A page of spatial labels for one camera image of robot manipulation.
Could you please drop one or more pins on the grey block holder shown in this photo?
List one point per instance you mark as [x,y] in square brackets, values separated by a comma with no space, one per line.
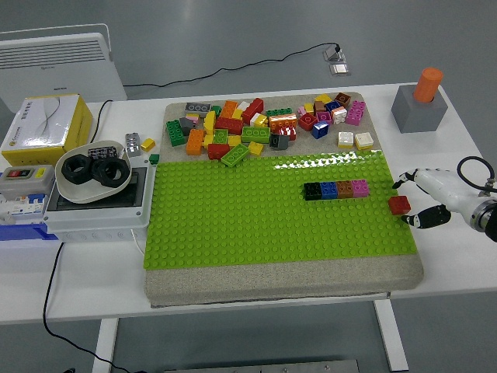
[417,114]

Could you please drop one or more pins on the small dark green brick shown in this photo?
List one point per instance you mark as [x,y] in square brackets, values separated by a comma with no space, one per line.
[216,110]

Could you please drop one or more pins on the grey-brown mat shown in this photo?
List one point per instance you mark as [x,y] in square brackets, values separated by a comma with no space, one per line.
[272,281]

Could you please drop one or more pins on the small yellow brick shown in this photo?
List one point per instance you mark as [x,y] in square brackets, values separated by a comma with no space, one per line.
[256,148]
[309,108]
[148,144]

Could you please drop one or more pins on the closed metal floor socket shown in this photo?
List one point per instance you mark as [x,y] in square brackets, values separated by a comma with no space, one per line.
[340,69]

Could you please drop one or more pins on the lime green long brick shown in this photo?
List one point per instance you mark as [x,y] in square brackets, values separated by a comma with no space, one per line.
[235,154]
[256,134]

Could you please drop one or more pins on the small light pink brick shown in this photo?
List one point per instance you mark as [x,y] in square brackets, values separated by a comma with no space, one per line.
[302,110]

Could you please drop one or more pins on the dark brown brick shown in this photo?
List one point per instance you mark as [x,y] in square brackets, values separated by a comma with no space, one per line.
[343,99]

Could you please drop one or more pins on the shiny blue brick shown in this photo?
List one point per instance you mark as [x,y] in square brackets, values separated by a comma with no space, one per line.
[320,130]

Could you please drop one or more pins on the white and yellow brick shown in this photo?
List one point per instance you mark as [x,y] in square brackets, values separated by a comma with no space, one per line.
[259,119]

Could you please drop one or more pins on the black building brick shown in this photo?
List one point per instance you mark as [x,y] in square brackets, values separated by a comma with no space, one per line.
[311,190]

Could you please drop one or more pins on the grey push-button switch box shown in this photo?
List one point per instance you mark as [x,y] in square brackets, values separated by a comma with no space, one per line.
[23,182]

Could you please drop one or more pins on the yellow and white carton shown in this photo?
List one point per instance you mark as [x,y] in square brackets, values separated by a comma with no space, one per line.
[42,120]

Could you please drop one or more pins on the red square building brick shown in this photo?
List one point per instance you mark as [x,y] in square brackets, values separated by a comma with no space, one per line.
[399,204]

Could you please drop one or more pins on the yellow building brick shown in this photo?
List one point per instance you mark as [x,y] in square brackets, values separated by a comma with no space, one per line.
[234,140]
[237,114]
[209,119]
[208,136]
[322,98]

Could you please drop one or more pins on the green studded baseplate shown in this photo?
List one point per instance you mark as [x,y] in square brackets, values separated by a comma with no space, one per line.
[252,217]

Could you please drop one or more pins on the dark green flat brick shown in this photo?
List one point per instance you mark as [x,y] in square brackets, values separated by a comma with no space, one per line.
[279,112]

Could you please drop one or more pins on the grey sloped brick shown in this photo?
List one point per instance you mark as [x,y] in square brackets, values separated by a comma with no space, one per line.
[187,125]

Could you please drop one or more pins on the dark green long brick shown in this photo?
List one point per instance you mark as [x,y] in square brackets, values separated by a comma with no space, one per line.
[175,133]

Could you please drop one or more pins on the red white striped brick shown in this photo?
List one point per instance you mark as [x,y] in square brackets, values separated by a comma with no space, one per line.
[288,133]

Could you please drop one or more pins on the small lime green brick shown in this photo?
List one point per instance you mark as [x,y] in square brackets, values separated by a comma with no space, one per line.
[220,136]

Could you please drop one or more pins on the pink yellow white brick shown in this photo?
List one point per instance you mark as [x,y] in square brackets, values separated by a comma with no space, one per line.
[192,118]

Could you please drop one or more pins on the grey electrical distribution box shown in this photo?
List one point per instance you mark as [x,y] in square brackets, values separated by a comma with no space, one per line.
[97,217]

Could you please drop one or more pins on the orange cylinder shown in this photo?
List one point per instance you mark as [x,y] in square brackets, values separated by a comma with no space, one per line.
[427,85]

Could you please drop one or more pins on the grey flat brick with holes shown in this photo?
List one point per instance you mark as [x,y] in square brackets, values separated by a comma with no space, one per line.
[197,108]

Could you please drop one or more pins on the white panel heater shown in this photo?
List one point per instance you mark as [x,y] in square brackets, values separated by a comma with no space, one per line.
[70,70]

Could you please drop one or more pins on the white bowl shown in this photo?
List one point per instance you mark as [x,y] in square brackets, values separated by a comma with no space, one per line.
[77,192]

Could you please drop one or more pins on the orange building brick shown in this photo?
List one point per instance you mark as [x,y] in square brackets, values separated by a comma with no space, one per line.
[228,109]

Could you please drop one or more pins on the dark grey brick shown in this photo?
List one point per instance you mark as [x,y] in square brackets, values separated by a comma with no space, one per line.
[279,141]

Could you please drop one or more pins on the open metal floor socket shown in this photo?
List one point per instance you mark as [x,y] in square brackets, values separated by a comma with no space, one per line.
[334,55]

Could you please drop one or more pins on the orange long brick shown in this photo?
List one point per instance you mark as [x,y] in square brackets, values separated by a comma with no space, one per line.
[195,140]

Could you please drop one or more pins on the white brick yellow base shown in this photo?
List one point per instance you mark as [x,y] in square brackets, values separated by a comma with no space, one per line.
[345,140]
[363,140]

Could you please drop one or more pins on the light grey brick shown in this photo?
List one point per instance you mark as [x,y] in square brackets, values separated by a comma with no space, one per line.
[133,144]

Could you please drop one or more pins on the pink square building brick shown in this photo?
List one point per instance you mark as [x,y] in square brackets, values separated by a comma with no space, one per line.
[360,187]

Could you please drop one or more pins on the brown building brick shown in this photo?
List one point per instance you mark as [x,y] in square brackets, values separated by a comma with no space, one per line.
[344,188]

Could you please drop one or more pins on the large black hex nut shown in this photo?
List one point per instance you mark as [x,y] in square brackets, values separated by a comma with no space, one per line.
[116,173]
[68,169]

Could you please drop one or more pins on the dark blue brick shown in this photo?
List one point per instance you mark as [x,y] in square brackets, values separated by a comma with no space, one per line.
[333,105]

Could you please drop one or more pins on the pink long brick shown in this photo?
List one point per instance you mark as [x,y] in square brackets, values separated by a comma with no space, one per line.
[356,112]

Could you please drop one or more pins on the tan building brick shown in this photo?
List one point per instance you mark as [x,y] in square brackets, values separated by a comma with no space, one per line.
[319,106]

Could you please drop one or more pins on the white circuit breaker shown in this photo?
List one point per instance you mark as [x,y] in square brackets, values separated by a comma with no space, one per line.
[23,208]

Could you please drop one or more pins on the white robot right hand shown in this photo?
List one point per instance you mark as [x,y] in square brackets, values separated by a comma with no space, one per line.
[446,188]

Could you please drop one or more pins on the white table leg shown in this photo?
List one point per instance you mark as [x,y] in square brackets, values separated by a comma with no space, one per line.
[105,346]
[392,338]

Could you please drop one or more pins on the blue building brick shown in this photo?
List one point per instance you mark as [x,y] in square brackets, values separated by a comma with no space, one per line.
[329,189]

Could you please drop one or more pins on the small black component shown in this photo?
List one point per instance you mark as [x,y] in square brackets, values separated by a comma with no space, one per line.
[101,152]

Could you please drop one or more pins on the orange and white small brick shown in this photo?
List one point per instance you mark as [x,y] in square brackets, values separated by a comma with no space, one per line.
[339,115]

